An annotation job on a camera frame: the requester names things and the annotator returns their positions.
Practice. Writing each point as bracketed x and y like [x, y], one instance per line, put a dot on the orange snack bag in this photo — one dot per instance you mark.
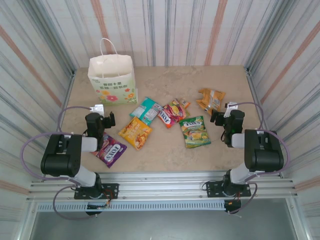
[210, 100]

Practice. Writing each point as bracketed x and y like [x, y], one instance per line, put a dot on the green Fox's candy bag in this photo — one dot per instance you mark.
[195, 132]

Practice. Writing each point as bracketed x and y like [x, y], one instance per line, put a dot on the yellow corn chip bag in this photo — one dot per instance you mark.
[135, 133]

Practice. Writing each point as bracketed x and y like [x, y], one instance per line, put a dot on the purple Fox's candy bag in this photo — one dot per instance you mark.
[112, 152]

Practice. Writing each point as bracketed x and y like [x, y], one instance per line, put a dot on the teal snack bag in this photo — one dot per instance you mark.
[145, 110]

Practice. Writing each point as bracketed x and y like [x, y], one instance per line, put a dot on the white floral paper bag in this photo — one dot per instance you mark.
[112, 85]

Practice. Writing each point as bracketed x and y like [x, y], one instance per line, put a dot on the red Fox's candy bag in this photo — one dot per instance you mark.
[172, 112]

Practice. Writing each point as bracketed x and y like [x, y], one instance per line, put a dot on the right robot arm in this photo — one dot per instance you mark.
[262, 152]

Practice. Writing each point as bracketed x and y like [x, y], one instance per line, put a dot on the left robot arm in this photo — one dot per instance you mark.
[60, 155]

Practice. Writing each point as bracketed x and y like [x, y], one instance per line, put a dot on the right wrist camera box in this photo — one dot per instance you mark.
[230, 107]

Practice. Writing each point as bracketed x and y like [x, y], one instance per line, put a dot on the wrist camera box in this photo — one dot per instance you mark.
[230, 107]
[97, 109]

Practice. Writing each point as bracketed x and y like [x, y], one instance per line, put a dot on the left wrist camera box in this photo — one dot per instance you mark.
[97, 109]

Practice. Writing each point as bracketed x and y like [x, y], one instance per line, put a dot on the metal table side rail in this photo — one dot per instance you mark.
[257, 97]
[67, 95]

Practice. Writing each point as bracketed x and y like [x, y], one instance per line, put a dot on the metal corner post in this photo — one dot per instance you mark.
[71, 66]
[250, 63]

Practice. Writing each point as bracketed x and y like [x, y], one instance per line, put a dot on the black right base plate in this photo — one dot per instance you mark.
[213, 188]

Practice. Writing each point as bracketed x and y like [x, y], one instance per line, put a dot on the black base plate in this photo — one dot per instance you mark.
[111, 191]
[213, 188]

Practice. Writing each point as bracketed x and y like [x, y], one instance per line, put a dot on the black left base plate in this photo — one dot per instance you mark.
[111, 191]

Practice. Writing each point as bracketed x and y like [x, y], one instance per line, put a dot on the aluminium mounting rail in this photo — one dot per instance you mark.
[160, 185]

